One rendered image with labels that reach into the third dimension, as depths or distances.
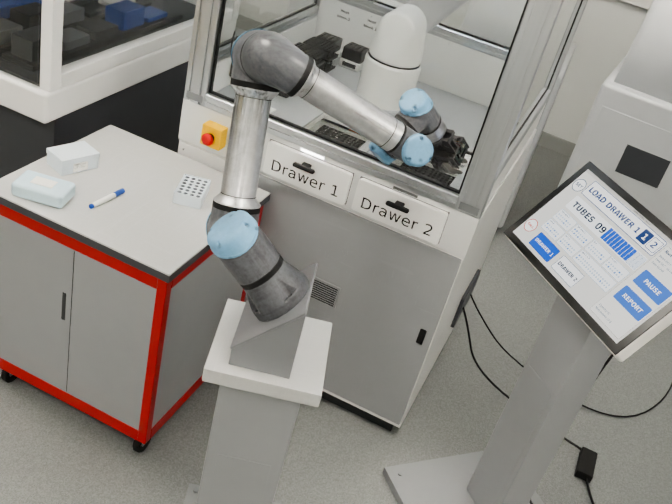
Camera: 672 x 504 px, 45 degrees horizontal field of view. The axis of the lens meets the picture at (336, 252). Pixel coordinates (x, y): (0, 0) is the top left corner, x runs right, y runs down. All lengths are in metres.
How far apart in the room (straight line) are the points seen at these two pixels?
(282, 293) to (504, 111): 0.83
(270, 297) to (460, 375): 1.62
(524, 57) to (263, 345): 1.01
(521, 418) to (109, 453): 1.29
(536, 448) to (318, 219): 0.97
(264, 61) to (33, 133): 1.27
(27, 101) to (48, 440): 1.07
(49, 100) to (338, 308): 1.13
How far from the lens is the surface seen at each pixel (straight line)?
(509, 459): 2.61
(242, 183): 1.91
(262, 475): 2.17
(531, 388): 2.47
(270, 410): 2.00
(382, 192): 2.43
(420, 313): 2.60
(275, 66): 1.76
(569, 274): 2.18
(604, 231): 2.21
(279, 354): 1.87
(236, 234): 1.78
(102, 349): 2.48
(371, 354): 2.76
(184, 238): 2.30
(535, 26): 2.19
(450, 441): 3.03
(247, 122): 1.89
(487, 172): 2.33
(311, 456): 2.80
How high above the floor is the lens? 2.04
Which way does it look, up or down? 33 degrees down
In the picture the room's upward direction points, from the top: 15 degrees clockwise
